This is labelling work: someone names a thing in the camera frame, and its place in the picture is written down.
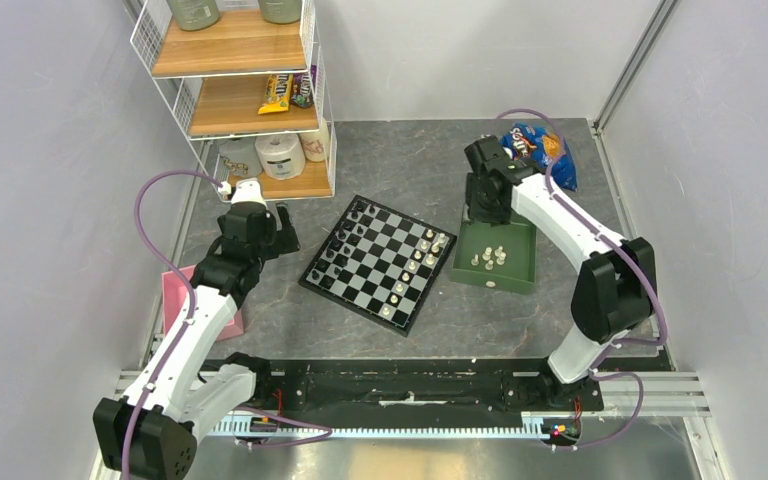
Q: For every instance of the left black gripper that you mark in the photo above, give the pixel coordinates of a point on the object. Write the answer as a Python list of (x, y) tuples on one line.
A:
[(283, 240)]

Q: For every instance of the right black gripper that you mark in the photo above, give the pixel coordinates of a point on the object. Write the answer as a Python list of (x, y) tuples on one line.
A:
[(500, 216)]

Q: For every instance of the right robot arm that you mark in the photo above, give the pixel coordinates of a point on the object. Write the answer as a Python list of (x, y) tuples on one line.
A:
[(615, 290)]

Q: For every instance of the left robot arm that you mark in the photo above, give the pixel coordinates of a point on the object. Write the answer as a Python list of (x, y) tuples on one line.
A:
[(153, 430)]

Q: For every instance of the white toilet paper roll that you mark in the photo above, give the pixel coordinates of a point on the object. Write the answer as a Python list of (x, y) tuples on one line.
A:
[(281, 155)]

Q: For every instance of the blue chips bag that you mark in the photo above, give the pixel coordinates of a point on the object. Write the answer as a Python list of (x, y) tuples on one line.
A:
[(538, 144)]

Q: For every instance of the white patterned mug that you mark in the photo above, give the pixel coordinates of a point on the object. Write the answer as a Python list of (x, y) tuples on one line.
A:
[(240, 157)]

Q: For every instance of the green plastic tray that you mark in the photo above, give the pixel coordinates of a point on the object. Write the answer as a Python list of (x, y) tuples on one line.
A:
[(517, 275)]

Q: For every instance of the white cup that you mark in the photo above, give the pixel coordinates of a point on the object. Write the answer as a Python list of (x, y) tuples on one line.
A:
[(316, 144)]

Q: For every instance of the black white chessboard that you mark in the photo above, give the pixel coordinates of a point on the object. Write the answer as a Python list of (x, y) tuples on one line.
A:
[(364, 257)]

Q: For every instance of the yellow candy bag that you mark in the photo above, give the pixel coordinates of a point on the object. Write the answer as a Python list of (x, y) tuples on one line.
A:
[(277, 94)]

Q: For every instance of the brown candy bag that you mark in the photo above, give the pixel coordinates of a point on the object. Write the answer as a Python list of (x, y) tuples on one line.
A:
[(303, 88)]

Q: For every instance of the pink plastic box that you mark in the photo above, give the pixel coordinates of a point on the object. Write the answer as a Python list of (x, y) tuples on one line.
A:
[(176, 303)]

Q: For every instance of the green bottle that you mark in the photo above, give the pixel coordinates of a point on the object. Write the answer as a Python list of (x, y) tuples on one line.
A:
[(194, 15), (281, 11)]

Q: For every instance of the white wire wooden shelf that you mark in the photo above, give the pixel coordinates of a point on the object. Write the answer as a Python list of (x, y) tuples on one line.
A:
[(213, 82)]

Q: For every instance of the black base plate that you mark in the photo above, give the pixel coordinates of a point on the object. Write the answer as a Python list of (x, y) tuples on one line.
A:
[(416, 393)]

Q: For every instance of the aluminium frame rail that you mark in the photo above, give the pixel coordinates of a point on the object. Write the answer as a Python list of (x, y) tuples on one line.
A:
[(651, 33)]

